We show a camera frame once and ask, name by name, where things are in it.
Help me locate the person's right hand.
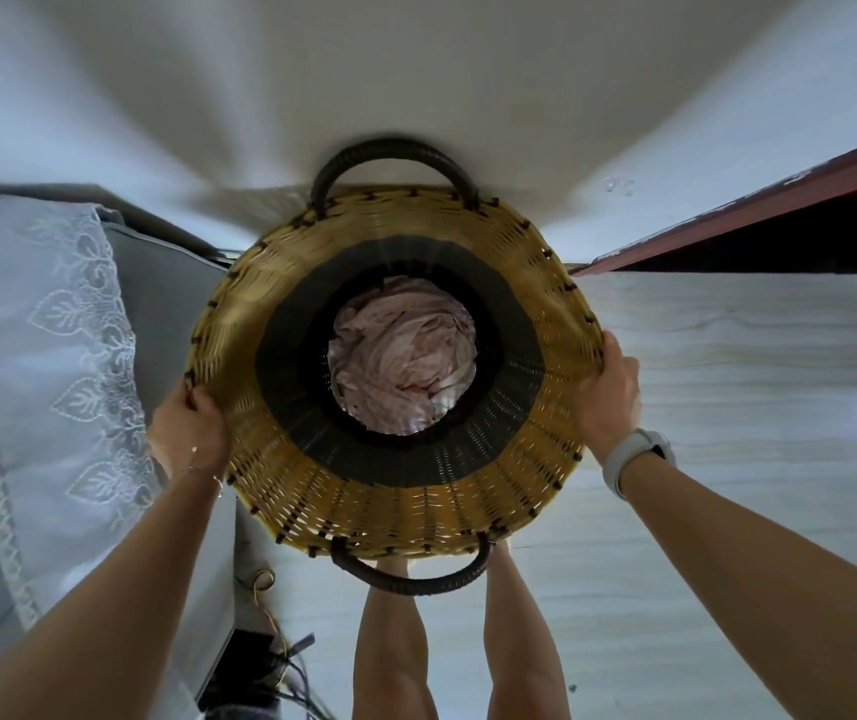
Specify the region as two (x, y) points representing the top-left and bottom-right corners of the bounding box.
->
(574, 331), (643, 467)

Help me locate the person's left hand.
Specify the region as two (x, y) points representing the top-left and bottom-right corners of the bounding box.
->
(146, 379), (232, 480)

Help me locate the woven wicker laundry basket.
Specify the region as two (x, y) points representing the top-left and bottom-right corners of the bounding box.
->
(184, 136), (607, 598)

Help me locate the person's right forearm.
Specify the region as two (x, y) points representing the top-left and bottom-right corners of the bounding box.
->
(618, 451), (857, 720)

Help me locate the person's left forearm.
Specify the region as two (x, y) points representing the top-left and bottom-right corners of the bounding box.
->
(0, 466), (224, 720)

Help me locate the grey cushioned furniture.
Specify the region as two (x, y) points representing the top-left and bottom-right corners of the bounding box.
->
(0, 181), (239, 720)

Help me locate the white smartwatch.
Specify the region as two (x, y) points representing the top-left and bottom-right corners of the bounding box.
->
(602, 428), (678, 502)

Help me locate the white lace cloth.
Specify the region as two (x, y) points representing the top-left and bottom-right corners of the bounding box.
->
(0, 196), (163, 632)

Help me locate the pink crumpled cloth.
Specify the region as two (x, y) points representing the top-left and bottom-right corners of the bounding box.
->
(328, 275), (479, 437)

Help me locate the person's right leg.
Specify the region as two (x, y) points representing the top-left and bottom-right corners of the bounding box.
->
(483, 541), (572, 720)

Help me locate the person's leg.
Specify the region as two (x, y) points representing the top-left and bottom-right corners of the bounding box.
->
(352, 556), (439, 720)
(483, 541), (572, 720)

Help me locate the person's left leg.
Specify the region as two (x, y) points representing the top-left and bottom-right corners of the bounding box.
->
(352, 556), (439, 720)

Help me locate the thin silver bracelet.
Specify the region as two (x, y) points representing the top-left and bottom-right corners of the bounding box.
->
(172, 445), (225, 500)

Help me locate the red-brown wooden door frame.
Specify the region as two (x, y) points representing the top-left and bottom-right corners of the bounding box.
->
(569, 127), (857, 278)

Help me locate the bundle of cables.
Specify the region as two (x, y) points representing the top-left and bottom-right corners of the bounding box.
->
(197, 568), (338, 720)

